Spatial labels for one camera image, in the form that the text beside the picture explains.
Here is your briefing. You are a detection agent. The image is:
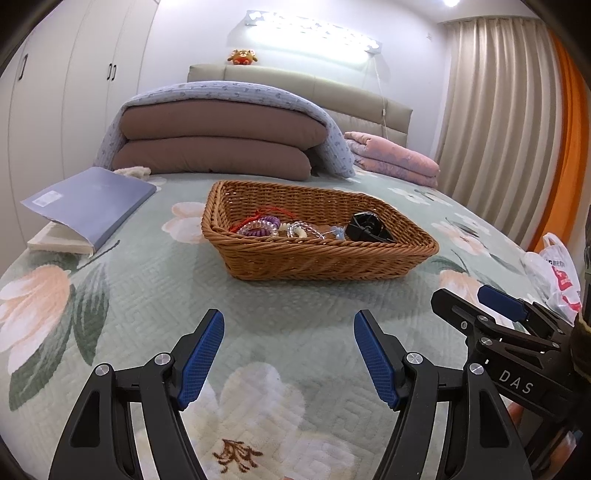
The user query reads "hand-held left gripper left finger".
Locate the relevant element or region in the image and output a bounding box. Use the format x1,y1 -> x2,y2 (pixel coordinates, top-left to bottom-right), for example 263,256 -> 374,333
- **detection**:
48,308 -> 225,480

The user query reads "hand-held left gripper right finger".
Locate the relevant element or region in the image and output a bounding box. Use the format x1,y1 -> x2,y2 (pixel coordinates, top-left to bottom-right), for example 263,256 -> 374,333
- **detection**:
353,309 -> 534,480

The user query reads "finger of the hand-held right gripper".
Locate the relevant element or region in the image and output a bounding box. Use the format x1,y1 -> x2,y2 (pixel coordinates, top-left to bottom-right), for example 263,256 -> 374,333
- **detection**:
477,284 -> 574,334
430,288 -> 511,352

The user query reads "brown wicker basket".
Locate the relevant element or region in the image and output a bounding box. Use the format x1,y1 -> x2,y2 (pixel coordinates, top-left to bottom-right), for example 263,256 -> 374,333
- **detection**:
201,180 -> 440,281

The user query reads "black wrist band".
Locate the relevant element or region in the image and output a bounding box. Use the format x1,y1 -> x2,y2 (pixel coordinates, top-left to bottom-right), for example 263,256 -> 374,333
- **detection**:
346,211 -> 396,243

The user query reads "red string bracelet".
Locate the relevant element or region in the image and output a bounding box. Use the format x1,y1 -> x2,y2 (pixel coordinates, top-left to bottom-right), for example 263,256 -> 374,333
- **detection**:
229,208 -> 297,234

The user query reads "white and red plastic bag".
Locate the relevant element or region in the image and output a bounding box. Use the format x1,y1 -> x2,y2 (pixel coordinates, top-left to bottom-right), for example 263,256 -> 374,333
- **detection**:
521,232 -> 584,325

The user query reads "green floral bed cover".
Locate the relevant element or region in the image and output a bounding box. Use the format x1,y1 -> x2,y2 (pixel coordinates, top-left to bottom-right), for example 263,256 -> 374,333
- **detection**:
0,168 -> 578,480

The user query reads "folded pink quilt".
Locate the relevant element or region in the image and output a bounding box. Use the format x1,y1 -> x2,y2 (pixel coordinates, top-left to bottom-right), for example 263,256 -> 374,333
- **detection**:
344,131 -> 441,189

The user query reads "orange curtain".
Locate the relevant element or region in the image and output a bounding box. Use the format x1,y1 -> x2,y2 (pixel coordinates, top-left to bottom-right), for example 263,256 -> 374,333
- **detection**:
525,31 -> 591,274

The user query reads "beige curtain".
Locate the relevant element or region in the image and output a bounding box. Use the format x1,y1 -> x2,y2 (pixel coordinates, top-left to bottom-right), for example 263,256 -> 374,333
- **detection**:
433,17 -> 570,251

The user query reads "blue-grey book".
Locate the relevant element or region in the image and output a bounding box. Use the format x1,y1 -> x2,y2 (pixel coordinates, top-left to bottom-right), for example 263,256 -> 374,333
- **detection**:
20,167 -> 157,256

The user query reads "white fuzzy cloth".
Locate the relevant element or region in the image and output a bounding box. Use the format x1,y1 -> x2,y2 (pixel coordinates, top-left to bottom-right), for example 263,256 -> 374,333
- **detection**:
113,165 -> 153,180

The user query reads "folded brown and blue quilt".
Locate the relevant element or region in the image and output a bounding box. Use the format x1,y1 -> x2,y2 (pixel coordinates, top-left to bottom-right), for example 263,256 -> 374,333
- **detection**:
93,80 -> 358,182

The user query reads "beige padded headboard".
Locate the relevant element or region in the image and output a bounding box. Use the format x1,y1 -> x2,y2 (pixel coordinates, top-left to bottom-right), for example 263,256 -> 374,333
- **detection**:
187,64 -> 413,150

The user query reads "white wardrobe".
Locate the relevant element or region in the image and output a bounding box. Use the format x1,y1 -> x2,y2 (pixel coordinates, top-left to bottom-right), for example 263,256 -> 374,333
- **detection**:
0,0 -> 160,251

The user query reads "orange plush toy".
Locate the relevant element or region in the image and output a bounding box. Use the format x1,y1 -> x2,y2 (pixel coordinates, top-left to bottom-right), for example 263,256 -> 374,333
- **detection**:
226,48 -> 259,66

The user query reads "clear bead bracelet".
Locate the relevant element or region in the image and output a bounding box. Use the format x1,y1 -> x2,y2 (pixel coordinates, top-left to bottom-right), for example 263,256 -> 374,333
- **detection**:
288,220 -> 327,240

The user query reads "white hanging cable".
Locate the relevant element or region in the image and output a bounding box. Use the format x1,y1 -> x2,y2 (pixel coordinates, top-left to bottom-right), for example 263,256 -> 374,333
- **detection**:
362,51 -> 387,140

